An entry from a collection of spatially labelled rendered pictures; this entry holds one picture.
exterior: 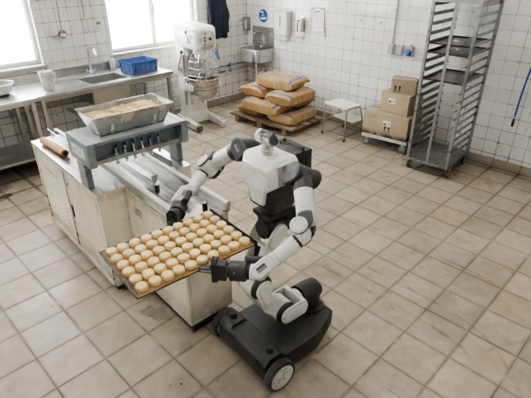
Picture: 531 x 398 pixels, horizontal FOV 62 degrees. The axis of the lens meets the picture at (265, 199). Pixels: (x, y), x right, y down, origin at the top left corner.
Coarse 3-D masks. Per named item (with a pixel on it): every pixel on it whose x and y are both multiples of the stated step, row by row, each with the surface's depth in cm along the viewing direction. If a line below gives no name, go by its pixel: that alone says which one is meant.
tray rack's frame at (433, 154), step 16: (432, 0) 431; (448, 0) 422; (464, 0) 413; (480, 0) 409; (496, 0) 427; (432, 16) 436; (480, 16) 409; (448, 48) 438; (464, 80) 438; (416, 96) 477; (432, 128) 478; (432, 144) 544; (416, 160) 504; (432, 160) 500; (448, 160) 479; (464, 160) 522
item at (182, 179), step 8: (144, 160) 328; (152, 160) 317; (160, 168) 311; (168, 168) 303; (168, 176) 306; (176, 176) 297; (184, 176) 292; (184, 184) 292; (200, 192) 280; (208, 192) 273; (208, 200) 276; (216, 200) 268; (224, 200) 264; (224, 208) 264
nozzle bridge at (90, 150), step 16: (144, 128) 292; (160, 128) 296; (176, 128) 312; (80, 144) 272; (96, 144) 269; (112, 144) 286; (128, 144) 293; (144, 144) 301; (160, 144) 304; (176, 144) 322; (80, 160) 282; (96, 160) 273; (112, 160) 284
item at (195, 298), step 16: (160, 176) 306; (128, 192) 290; (160, 192) 286; (128, 208) 300; (144, 208) 279; (208, 208) 267; (144, 224) 288; (160, 224) 267; (176, 288) 282; (192, 288) 272; (208, 288) 282; (224, 288) 293; (176, 304) 291; (192, 304) 277; (208, 304) 287; (224, 304) 299; (192, 320) 282; (208, 320) 298
